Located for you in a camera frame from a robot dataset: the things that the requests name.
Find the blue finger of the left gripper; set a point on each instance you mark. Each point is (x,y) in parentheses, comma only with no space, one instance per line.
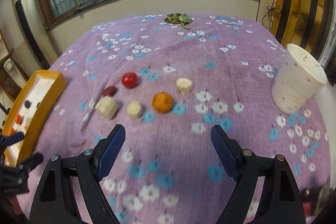
(13,139)

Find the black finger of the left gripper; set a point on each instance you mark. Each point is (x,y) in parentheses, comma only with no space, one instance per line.
(31,162)

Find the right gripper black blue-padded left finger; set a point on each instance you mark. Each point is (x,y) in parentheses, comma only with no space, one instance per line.
(54,200)

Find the small orange tangerine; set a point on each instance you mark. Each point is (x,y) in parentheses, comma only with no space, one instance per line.
(18,119)

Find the dark purple plum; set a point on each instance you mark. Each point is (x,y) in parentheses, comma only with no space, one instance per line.
(27,104)

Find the large beige sugarcane chunk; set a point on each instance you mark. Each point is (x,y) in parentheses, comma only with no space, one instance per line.
(107,107)

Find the red jujube date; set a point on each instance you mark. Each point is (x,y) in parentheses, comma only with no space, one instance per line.
(109,91)

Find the red cherry tomato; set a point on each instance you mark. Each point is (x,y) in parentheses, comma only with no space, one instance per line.
(130,80)

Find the large orange tangerine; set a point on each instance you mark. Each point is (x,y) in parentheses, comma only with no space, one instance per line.
(162,102)

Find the small white sugarcane piece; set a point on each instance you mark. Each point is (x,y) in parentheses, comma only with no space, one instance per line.
(184,85)

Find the yellow-rimmed white foam tray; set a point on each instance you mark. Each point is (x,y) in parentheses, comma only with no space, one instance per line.
(43,90)

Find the white standing air conditioner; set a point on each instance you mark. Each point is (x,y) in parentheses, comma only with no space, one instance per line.
(34,33)

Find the white patterned paper cup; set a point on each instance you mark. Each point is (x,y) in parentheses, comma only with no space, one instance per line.
(299,79)

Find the purple floral tablecloth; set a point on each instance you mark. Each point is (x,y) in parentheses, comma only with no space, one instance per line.
(167,170)

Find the green leafy vegetable bunch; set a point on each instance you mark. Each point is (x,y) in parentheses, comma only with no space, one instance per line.
(179,19)

